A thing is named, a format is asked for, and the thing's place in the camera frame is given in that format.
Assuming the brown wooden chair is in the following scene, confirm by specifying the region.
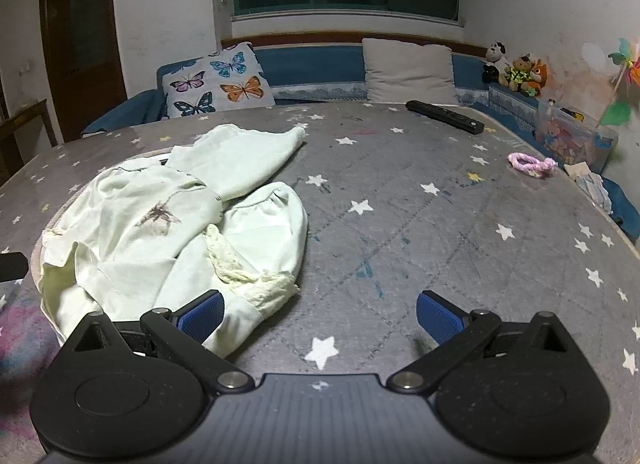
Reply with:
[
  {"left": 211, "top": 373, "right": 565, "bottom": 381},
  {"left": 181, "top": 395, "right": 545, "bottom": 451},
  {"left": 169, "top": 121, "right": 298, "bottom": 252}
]
[{"left": 0, "top": 99, "right": 58, "bottom": 185}]

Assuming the colourful paper pinwheel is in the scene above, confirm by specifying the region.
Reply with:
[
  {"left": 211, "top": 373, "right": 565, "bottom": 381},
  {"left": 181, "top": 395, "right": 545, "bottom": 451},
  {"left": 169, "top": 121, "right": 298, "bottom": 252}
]
[{"left": 597, "top": 38, "right": 640, "bottom": 127}]

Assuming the clear plastic toy box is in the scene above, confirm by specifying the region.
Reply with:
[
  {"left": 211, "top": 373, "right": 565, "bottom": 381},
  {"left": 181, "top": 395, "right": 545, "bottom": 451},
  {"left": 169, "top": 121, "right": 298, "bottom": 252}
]
[{"left": 536, "top": 106, "right": 620, "bottom": 170}]

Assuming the white blue crumpled cloth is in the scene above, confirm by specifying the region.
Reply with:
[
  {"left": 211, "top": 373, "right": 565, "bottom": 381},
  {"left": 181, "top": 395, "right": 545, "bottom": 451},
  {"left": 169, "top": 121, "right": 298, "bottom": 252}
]
[{"left": 565, "top": 161, "right": 616, "bottom": 215}]

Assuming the bear plush toy green vest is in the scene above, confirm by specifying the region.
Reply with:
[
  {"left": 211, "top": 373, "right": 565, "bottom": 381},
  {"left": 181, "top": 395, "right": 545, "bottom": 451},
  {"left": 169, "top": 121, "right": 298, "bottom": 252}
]
[{"left": 505, "top": 53, "right": 537, "bottom": 97}]

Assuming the panda plush toy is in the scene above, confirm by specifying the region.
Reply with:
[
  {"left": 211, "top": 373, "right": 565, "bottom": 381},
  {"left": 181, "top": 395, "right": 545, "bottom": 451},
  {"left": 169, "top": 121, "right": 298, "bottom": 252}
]
[{"left": 482, "top": 40, "right": 511, "bottom": 86}]

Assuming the brown wooden door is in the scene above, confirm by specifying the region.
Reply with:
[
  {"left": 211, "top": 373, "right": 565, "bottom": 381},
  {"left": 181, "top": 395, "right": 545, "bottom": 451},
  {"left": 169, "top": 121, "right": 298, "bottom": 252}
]
[{"left": 39, "top": 0, "right": 128, "bottom": 142}]

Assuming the butterfly print pillow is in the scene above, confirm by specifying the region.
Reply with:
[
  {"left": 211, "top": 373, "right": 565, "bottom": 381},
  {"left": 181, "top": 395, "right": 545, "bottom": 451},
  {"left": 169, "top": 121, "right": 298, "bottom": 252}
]
[{"left": 159, "top": 42, "right": 276, "bottom": 120}]

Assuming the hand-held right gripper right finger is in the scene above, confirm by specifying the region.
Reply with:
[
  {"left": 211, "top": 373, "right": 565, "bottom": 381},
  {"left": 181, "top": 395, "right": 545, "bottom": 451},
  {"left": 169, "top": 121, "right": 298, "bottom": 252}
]
[{"left": 386, "top": 290, "right": 581, "bottom": 393}]

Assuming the black remote control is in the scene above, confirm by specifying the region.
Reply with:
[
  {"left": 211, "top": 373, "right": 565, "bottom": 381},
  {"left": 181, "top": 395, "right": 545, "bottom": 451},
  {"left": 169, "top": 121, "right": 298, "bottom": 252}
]
[{"left": 405, "top": 100, "right": 486, "bottom": 135}]

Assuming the plain grey pillow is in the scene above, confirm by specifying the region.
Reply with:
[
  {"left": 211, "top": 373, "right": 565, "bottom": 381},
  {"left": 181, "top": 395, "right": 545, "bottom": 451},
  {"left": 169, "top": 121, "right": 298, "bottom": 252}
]
[{"left": 361, "top": 38, "right": 458, "bottom": 106}]

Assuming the orange plush toy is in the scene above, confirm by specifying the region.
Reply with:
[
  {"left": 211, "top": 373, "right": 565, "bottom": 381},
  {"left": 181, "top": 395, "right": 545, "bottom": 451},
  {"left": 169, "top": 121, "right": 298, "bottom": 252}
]
[{"left": 530, "top": 59, "right": 549, "bottom": 97}]

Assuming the pale green garment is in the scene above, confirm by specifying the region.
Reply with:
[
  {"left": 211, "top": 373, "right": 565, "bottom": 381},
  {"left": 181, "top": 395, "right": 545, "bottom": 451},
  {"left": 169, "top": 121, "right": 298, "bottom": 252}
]
[{"left": 37, "top": 124, "right": 310, "bottom": 360}]

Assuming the blue sofa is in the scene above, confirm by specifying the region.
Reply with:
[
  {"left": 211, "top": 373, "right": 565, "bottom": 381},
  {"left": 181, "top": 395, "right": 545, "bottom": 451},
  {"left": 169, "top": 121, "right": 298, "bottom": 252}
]
[{"left": 81, "top": 41, "right": 640, "bottom": 245}]

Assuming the grey star-print tablecloth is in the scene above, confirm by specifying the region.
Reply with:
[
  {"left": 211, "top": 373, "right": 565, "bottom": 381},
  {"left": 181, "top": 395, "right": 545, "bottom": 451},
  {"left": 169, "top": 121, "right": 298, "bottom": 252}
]
[{"left": 0, "top": 103, "right": 640, "bottom": 450}]

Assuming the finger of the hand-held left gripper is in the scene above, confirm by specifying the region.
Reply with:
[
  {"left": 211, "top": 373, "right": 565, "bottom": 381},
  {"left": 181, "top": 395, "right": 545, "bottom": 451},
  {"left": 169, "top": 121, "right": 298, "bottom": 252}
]
[{"left": 0, "top": 252, "right": 29, "bottom": 283}]

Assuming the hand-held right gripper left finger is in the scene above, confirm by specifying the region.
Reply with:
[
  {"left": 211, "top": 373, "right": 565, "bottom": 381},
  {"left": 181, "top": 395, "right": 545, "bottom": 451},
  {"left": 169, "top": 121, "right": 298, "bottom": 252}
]
[{"left": 62, "top": 290, "right": 256, "bottom": 393}]

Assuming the pink hair tie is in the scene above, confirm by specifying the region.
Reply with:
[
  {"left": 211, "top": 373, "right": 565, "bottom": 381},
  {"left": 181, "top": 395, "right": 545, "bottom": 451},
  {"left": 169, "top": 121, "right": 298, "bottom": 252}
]
[{"left": 507, "top": 151, "right": 558, "bottom": 179}]

